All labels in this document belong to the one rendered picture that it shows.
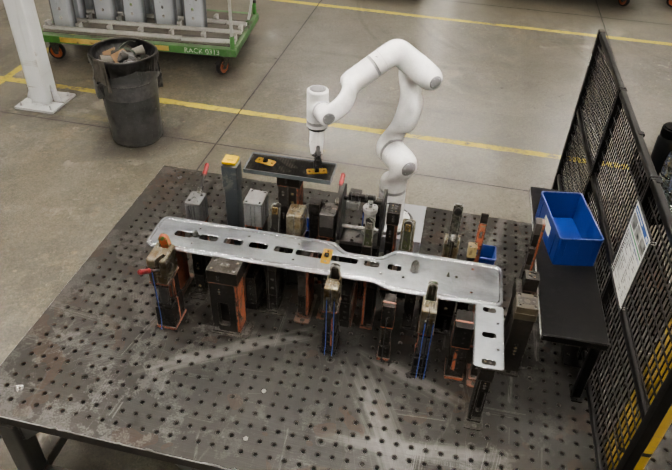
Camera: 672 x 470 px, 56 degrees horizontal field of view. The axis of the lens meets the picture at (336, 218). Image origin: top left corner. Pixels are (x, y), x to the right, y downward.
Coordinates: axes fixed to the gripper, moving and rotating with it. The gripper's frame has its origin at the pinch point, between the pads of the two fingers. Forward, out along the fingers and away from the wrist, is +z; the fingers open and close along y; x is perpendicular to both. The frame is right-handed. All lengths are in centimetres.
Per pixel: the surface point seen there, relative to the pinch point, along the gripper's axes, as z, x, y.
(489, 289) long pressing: 22, 59, 57
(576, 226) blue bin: 18, 104, 27
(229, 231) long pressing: 21.8, -36.1, 17.1
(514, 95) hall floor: 122, 210, -292
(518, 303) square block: 16, 64, 71
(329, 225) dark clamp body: 19.0, 3.9, 19.4
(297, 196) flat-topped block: 17.6, -7.9, 0.6
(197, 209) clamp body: 18, -49, 6
